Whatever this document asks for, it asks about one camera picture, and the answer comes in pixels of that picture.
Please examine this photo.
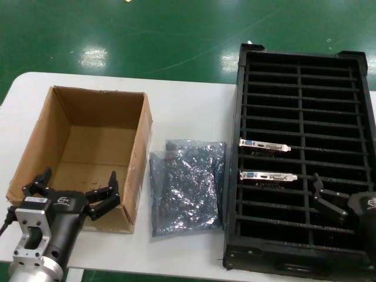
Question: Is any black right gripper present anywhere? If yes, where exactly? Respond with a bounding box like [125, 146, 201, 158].
[311, 172, 376, 236]

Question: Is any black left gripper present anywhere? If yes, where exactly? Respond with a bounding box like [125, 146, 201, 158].
[22, 166, 122, 267]

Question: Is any graphics card with metal bracket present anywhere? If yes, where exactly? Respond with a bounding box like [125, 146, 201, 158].
[240, 169, 298, 187]
[239, 137, 292, 156]

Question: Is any translucent blue antistatic bag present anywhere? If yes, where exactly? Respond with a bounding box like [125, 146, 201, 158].
[164, 138, 228, 230]
[149, 149, 224, 237]

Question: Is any open brown cardboard box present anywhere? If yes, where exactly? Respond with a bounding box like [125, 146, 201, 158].
[6, 85, 154, 234]

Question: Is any black slotted plastic container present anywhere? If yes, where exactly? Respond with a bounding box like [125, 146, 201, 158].
[222, 43, 376, 280]

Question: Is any white table leg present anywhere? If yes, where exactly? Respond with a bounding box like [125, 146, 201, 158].
[67, 268, 85, 282]

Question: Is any left wrist camera silver bracket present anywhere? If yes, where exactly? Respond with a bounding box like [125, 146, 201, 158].
[12, 196, 57, 267]

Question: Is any thin black left camera cable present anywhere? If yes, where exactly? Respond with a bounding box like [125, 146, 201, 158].
[0, 205, 17, 236]

